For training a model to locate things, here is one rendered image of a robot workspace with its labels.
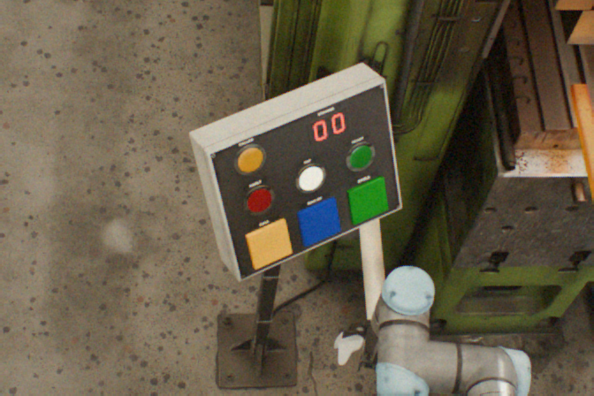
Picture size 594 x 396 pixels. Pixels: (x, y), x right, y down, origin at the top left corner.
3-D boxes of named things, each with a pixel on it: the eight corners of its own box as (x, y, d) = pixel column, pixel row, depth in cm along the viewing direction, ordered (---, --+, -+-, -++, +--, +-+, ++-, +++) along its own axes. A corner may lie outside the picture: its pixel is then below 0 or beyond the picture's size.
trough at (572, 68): (597, 130, 214) (600, 126, 213) (571, 130, 214) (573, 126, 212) (561, -41, 234) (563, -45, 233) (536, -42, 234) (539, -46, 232)
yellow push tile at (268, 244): (293, 253, 197) (285, 220, 193) (255, 270, 194) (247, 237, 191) (288, 248, 198) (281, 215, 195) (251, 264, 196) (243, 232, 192)
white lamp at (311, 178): (323, 192, 193) (325, 179, 189) (296, 192, 193) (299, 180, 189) (322, 176, 195) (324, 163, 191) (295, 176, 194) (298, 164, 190)
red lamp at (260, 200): (272, 214, 190) (274, 202, 186) (245, 214, 190) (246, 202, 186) (271, 198, 192) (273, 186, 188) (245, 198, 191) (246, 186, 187)
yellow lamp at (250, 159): (263, 173, 185) (265, 161, 182) (235, 174, 185) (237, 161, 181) (262, 157, 187) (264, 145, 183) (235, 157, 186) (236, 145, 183)
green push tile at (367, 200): (389, 210, 203) (384, 177, 198) (353, 225, 201) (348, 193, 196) (384, 205, 204) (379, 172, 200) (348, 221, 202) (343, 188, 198)
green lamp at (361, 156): (372, 170, 196) (376, 158, 192) (346, 170, 196) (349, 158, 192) (370, 155, 198) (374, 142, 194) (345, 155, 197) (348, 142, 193)
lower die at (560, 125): (610, 148, 221) (625, 126, 213) (512, 148, 219) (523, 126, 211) (574, -20, 241) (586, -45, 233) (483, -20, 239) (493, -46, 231)
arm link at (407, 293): (383, 312, 160) (385, 258, 164) (372, 338, 169) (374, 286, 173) (437, 317, 160) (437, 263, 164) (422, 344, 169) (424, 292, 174)
